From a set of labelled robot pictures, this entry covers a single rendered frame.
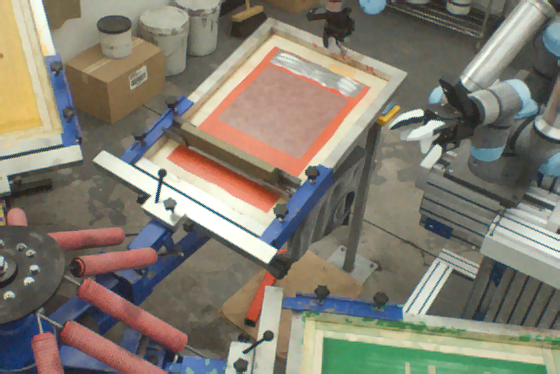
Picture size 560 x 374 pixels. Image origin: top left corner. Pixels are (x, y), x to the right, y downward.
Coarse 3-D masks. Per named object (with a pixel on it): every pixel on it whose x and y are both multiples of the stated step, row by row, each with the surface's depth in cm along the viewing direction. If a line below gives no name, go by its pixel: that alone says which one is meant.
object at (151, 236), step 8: (152, 224) 197; (160, 224) 197; (144, 232) 196; (152, 232) 196; (160, 232) 195; (136, 240) 195; (144, 240) 194; (152, 240) 194; (160, 240) 196; (128, 248) 194; (136, 248) 193; (160, 248) 198
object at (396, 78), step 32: (256, 32) 249; (288, 32) 248; (224, 64) 241; (352, 64) 238; (384, 64) 234; (192, 96) 233; (384, 96) 225; (352, 128) 218; (192, 192) 209; (256, 224) 200
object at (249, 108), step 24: (264, 72) 242; (288, 72) 241; (240, 96) 236; (264, 96) 235; (288, 96) 234; (216, 120) 230; (240, 120) 229; (264, 120) 228; (240, 144) 223; (192, 168) 219; (216, 168) 218
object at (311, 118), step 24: (312, 96) 233; (336, 96) 232; (360, 96) 231; (288, 120) 227; (312, 120) 226; (336, 120) 225; (264, 144) 222; (288, 144) 221; (312, 144) 220; (288, 168) 215; (240, 192) 212; (264, 192) 211
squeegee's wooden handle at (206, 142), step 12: (192, 132) 214; (204, 132) 214; (192, 144) 219; (204, 144) 214; (216, 144) 210; (228, 144) 210; (216, 156) 215; (228, 156) 210; (240, 156) 207; (252, 156) 206; (240, 168) 211; (252, 168) 207; (264, 168) 203; (276, 168) 203; (264, 180) 208; (276, 180) 207
